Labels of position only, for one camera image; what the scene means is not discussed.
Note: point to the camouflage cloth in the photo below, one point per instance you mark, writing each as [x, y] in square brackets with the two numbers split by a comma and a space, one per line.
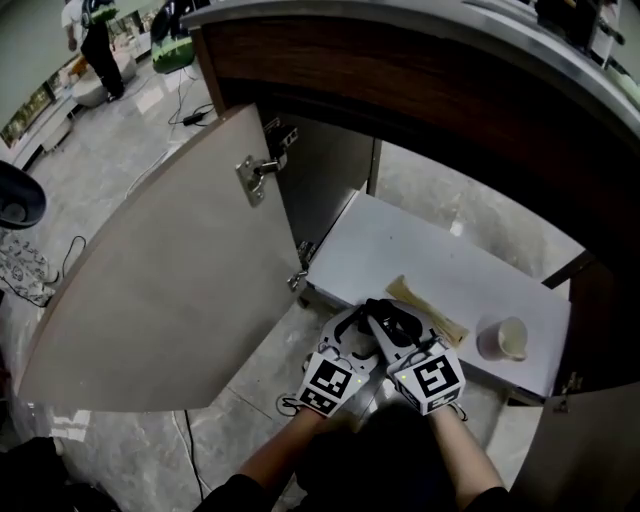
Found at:
[25, 270]

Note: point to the person's black printed shirt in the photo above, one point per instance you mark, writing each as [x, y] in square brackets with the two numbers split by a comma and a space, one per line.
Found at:
[240, 495]

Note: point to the dark brown cabinet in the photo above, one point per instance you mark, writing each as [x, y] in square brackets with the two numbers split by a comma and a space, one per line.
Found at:
[400, 90]

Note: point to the black green dome backpack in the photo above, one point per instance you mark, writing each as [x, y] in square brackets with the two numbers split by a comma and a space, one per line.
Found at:
[172, 50]

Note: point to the white shelf board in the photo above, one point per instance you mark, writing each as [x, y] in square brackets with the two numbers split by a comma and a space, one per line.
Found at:
[400, 240]

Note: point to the black round bin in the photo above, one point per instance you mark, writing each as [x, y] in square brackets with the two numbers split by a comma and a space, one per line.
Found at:
[20, 197]

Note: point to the person's left forearm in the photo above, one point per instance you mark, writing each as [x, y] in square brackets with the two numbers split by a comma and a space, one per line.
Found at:
[285, 450]

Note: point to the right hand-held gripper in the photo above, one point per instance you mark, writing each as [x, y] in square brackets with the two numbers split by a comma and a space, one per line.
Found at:
[430, 385]

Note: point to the beige toothpaste tube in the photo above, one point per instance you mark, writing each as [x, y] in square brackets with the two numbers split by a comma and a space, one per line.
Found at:
[435, 312]

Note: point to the person's black shorts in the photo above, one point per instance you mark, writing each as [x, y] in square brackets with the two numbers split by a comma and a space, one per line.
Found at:
[380, 460]

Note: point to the grey cabinet door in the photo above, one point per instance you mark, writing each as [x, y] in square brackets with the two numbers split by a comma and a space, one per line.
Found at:
[585, 450]
[165, 300]

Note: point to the metal door hinge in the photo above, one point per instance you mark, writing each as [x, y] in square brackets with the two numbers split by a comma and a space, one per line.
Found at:
[262, 170]
[567, 392]
[299, 272]

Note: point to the white ceramic mug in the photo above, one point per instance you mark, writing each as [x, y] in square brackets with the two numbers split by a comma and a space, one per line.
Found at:
[500, 340]

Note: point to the black fabric gear pile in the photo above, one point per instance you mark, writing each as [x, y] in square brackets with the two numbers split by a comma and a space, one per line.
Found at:
[30, 480]

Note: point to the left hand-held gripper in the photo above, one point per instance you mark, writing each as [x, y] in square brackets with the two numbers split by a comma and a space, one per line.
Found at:
[327, 382]

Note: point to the black power adapter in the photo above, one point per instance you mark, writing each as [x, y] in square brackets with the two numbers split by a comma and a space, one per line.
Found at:
[195, 118]

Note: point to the person's right forearm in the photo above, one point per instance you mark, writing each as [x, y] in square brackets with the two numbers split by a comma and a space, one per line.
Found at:
[465, 455]

